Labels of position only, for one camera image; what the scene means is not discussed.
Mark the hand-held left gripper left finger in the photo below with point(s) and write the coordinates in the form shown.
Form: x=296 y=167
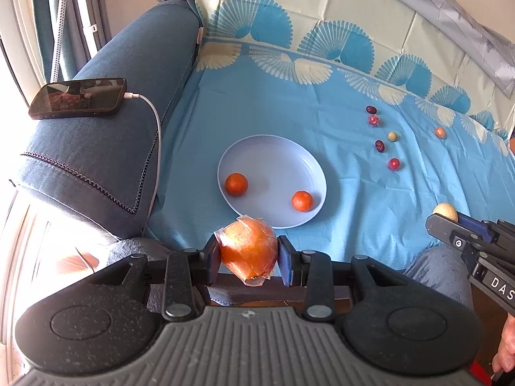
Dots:
x=213 y=259

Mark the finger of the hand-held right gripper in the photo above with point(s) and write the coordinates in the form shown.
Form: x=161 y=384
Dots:
x=446 y=231
x=474 y=223

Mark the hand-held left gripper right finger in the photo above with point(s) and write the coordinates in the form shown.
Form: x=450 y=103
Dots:
x=286 y=261

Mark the yellow longan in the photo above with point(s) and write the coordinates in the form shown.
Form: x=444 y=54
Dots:
x=392 y=136
x=444 y=210

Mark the large plastic-wrapped orange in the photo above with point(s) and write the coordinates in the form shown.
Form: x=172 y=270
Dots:
x=247 y=249

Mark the red hawthorn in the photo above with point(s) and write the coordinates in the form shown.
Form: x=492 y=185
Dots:
x=373 y=120
x=394 y=164

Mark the small plastic-wrapped orange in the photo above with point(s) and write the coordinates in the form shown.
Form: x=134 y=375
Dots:
x=440 y=132

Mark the light blue round plate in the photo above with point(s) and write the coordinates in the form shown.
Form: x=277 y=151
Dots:
x=273 y=165

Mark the dark red date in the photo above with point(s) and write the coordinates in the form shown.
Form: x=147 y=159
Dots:
x=380 y=146
x=370 y=109

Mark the person's right hand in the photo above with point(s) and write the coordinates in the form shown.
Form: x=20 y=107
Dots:
x=507 y=345

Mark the orange tangerine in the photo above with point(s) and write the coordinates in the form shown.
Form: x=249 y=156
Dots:
x=236 y=183
x=302 y=201

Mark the orange fruit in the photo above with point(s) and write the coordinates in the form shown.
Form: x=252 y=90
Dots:
x=512 y=145

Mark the red garment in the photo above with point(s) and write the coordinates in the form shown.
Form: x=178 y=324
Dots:
x=481 y=376

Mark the blue fan-patterned sheet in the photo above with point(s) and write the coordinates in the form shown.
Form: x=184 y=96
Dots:
x=322 y=100

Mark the black smartphone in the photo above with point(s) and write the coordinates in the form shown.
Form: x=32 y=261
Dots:
x=76 y=98

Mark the blue fabric sofa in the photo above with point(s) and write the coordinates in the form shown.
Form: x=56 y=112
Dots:
x=120 y=60

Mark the white sofa clip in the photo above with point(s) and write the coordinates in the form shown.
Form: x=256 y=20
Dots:
x=200 y=34

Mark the teal curtain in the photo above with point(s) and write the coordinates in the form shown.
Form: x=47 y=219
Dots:
x=78 y=20

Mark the white window frame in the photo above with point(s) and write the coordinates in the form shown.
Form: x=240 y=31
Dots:
x=20 y=16

